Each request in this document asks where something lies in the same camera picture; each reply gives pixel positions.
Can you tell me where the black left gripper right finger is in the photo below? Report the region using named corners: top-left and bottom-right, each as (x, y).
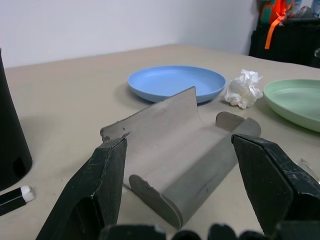
top-left (231, 133), bottom-right (320, 237)

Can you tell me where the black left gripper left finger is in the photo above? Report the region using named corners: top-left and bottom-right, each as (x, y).
top-left (36, 137), bottom-right (128, 240)

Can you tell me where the green plastic plate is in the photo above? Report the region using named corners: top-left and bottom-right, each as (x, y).
top-left (263, 79), bottom-right (320, 133)

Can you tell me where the grey leather glasses case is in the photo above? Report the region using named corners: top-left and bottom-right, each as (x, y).
top-left (99, 86), bottom-right (263, 230)

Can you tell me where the white tissue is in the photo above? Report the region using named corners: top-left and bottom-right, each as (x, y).
top-left (224, 69), bottom-right (264, 110)

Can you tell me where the black pen holder cup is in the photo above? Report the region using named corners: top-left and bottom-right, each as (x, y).
top-left (0, 47), bottom-right (34, 191)

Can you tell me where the black bag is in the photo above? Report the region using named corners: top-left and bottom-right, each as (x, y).
top-left (248, 17), bottom-right (320, 69)

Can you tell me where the blue plastic plate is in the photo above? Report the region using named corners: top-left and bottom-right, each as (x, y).
top-left (127, 65), bottom-right (227, 105)

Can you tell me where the orange strap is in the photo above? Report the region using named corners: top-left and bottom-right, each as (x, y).
top-left (264, 0), bottom-right (287, 50)

